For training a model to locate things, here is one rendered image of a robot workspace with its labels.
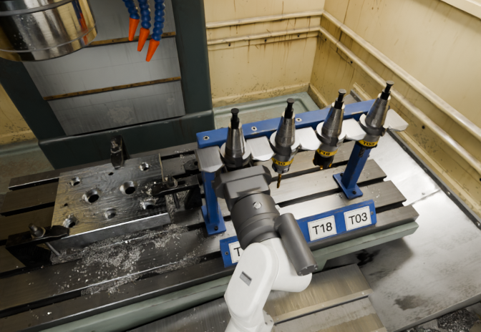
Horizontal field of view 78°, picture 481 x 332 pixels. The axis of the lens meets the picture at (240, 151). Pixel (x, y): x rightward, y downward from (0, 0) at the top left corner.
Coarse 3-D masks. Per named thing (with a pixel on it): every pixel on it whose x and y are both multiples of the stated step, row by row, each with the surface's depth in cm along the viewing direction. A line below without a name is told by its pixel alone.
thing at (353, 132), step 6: (348, 120) 70; (354, 120) 70; (342, 126) 68; (348, 126) 68; (354, 126) 68; (360, 126) 68; (348, 132) 67; (354, 132) 67; (360, 132) 67; (348, 138) 66; (354, 138) 66; (360, 138) 66
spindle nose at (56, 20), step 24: (24, 0) 38; (48, 0) 40; (72, 0) 43; (0, 24) 40; (24, 24) 40; (48, 24) 41; (72, 24) 44; (0, 48) 42; (24, 48) 42; (48, 48) 43; (72, 48) 45
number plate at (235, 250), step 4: (228, 244) 76; (232, 244) 76; (236, 244) 76; (232, 248) 76; (236, 248) 76; (240, 248) 77; (232, 252) 76; (236, 252) 76; (240, 252) 77; (232, 256) 76; (236, 256) 76; (240, 256) 77; (232, 260) 76; (236, 260) 77
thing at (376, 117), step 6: (378, 96) 64; (378, 102) 64; (384, 102) 63; (372, 108) 65; (378, 108) 64; (384, 108) 64; (366, 114) 68; (372, 114) 66; (378, 114) 65; (384, 114) 65; (366, 120) 67; (372, 120) 66; (378, 120) 66; (384, 120) 66; (372, 126) 67; (378, 126) 66
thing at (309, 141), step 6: (300, 132) 67; (306, 132) 67; (312, 132) 67; (300, 138) 65; (306, 138) 65; (312, 138) 65; (318, 138) 65; (300, 144) 64; (306, 144) 64; (312, 144) 64; (318, 144) 64; (312, 150) 63
